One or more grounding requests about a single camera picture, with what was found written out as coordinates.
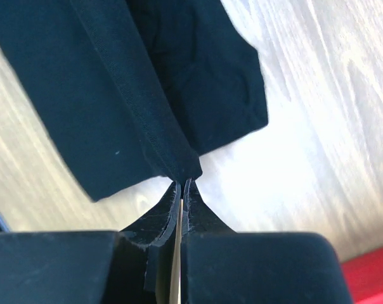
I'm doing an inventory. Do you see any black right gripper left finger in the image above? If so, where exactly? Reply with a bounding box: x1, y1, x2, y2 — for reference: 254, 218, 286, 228
0, 183, 181, 303

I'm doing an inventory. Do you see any red plastic bin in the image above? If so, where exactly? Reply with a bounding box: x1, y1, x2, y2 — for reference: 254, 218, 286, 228
341, 248, 383, 304

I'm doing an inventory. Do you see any black t shirt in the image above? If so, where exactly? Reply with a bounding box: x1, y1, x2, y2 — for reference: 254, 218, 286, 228
0, 1, 268, 201

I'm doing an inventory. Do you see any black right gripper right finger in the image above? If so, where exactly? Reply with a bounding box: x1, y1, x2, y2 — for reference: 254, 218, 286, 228
181, 180, 352, 303

